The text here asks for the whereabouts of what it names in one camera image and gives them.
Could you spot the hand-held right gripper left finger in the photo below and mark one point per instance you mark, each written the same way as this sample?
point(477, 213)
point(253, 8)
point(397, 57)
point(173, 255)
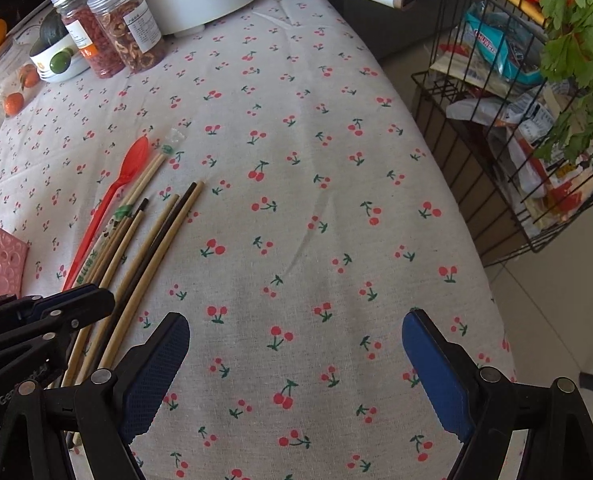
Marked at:
point(156, 375)

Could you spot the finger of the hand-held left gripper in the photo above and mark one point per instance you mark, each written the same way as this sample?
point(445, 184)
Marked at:
point(84, 296)
point(36, 335)

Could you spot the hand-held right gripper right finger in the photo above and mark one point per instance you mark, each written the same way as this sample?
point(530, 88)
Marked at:
point(436, 375)

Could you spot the light bamboo chopstick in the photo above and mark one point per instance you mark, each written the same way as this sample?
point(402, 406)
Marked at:
point(121, 245)
point(161, 260)

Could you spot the brown wooden chopstick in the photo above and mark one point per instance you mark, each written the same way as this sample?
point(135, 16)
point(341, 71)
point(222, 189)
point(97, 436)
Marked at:
point(144, 252)

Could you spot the dark wooden chopstick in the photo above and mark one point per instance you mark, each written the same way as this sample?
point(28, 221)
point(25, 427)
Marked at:
point(151, 255)
point(129, 227)

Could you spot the bamboo chopsticks pair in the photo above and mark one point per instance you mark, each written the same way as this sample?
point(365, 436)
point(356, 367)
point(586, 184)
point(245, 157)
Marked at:
point(141, 185)

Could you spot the red plastic spoon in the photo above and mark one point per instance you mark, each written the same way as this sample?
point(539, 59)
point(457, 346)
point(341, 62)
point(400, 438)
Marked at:
point(126, 170)

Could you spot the small tangerine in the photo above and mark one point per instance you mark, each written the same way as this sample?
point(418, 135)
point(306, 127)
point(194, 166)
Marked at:
point(29, 76)
point(12, 103)

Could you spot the cherry print tablecloth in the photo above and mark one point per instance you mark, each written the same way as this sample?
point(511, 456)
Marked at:
point(301, 210)

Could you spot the clear glass jar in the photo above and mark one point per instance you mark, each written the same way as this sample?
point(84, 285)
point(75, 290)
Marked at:
point(6, 80)

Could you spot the white bowl with green dot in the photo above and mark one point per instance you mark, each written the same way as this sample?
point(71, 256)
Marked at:
point(59, 65)

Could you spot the jar of red goji berries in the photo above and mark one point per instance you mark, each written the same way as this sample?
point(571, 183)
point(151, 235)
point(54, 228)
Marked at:
point(94, 35)

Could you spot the jar of dried fruit slices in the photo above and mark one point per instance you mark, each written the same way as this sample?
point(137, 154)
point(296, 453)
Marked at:
point(134, 35)

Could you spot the dark green squash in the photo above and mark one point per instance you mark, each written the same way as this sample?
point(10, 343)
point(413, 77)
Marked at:
point(54, 30)

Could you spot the green leafy herb bunch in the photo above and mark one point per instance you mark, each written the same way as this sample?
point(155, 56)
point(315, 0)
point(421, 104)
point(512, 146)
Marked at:
point(581, 35)

